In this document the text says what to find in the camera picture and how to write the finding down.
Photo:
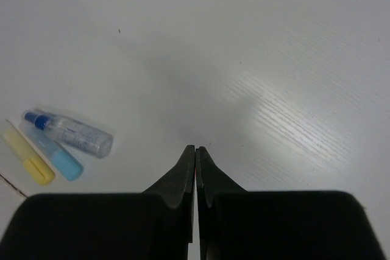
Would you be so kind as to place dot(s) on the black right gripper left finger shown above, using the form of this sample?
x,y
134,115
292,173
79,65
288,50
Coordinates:
x,y
173,230

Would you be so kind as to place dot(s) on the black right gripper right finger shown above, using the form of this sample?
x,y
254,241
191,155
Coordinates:
x,y
221,209

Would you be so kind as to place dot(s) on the clear blue-capped glue bottle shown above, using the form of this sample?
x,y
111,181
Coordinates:
x,y
72,133

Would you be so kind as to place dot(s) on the blue highlighter marker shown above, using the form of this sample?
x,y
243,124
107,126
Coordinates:
x,y
60,158

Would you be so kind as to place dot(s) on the yellow highlighter marker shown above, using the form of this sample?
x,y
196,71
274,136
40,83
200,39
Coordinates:
x,y
32,162

